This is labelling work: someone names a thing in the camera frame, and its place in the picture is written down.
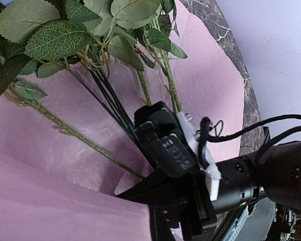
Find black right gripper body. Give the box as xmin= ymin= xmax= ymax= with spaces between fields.
xmin=156 ymin=176 xmax=217 ymax=240

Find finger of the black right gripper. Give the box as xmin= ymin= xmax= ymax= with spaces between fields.
xmin=148 ymin=205 xmax=173 ymax=241
xmin=116 ymin=169 xmax=192 ymax=206

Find purple and pink wrapping paper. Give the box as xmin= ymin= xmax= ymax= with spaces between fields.
xmin=0 ymin=1 xmax=244 ymax=240

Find pink fake flower stem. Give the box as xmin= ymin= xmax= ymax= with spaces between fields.
xmin=107 ymin=0 xmax=160 ymax=105
xmin=144 ymin=1 xmax=188 ymax=113

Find blue fake flower stem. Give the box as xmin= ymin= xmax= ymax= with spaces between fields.
xmin=0 ymin=1 xmax=137 ymax=142

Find white fake flower stem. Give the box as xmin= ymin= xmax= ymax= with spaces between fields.
xmin=4 ymin=91 xmax=145 ymax=179

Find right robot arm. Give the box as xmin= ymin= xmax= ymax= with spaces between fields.
xmin=119 ymin=109 xmax=301 ymax=240

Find black front rail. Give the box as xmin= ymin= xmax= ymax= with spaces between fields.
xmin=210 ymin=198 xmax=276 ymax=241

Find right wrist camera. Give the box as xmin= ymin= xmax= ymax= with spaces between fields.
xmin=134 ymin=101 xmax=222 ymax=201

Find grey cable duct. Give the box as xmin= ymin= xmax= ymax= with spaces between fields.
xmin=223 ymin=206 xmax=249 ymax=241

